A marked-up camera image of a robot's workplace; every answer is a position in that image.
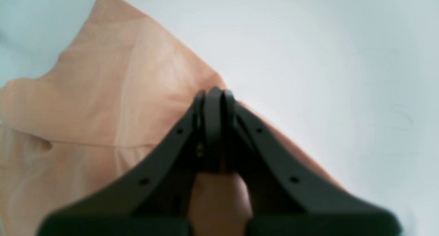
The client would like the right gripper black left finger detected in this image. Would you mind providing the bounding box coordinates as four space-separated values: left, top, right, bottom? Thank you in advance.
37 86 225 236

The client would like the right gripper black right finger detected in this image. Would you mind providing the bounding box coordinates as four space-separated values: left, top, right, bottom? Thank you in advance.
224 90 402 236

